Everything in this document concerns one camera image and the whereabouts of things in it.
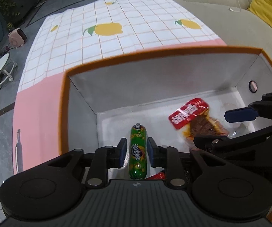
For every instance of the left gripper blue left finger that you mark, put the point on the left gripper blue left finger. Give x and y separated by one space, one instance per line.
106 158

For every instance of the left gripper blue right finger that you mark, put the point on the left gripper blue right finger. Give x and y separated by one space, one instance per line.
167 158

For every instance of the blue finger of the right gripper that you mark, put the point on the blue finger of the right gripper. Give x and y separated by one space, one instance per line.
241 115
257 143

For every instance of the green sausage stick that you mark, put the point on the green sausage stick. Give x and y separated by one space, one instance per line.
137 152

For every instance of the red duck meat vacuum pack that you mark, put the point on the red duck meat vacuum pack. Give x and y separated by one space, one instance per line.
192 119

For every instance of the red peanut snack bag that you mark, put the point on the red peanut snack bag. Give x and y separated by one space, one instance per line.
158 176

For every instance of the orange cardboard box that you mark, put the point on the orange cardboard box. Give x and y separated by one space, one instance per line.
102 100

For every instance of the beige sofa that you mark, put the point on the beige sofa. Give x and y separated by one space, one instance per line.
232 22

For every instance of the white round stool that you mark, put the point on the white round stool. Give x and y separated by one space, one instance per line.
7 68

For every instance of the pink small heater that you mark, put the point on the pink small heater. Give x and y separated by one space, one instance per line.
17 38

